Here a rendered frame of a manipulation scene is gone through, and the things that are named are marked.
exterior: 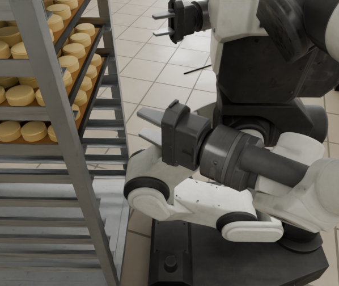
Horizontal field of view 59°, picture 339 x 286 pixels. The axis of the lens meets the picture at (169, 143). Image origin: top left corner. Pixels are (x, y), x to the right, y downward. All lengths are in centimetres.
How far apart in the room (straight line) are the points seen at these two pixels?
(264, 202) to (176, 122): 17
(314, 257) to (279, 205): 86
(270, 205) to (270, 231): 67
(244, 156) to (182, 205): 61
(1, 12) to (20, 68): 9
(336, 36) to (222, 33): 26
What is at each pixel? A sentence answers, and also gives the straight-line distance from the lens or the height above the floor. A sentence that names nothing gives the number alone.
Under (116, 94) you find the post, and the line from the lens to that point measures 103.
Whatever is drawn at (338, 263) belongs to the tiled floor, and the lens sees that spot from 149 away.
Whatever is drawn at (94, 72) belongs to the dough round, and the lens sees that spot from 85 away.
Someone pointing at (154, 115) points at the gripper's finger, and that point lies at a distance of 50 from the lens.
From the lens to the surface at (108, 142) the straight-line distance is 117.
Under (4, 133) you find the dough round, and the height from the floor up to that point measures 79.
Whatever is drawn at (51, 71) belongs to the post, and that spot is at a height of 97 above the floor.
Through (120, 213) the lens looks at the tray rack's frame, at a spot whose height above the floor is 15.
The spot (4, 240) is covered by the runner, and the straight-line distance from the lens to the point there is 100.
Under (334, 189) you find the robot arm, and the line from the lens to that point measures 35.
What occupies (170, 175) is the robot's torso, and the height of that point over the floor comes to 53.
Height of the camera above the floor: 120
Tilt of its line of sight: 43 degrees down
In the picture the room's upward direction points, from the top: straight up
